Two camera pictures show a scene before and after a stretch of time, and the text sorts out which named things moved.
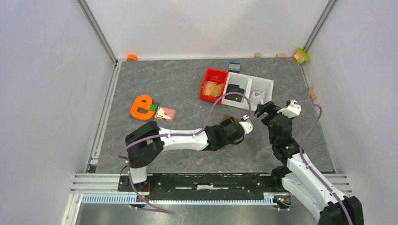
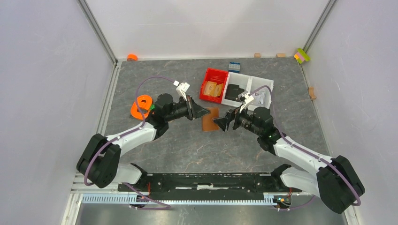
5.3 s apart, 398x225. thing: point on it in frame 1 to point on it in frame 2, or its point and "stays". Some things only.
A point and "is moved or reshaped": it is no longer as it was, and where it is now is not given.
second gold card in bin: (218, 89) stays
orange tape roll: (132, 57) stays
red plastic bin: (218, 76) stays
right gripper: (269, 108) to (231, 115)
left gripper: (224, 124) to (194, 110)
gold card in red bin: (210, 88) stays
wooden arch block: (311, 93) stays
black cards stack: (234, 88) stays
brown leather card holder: (226, 117) is moved or reshaped
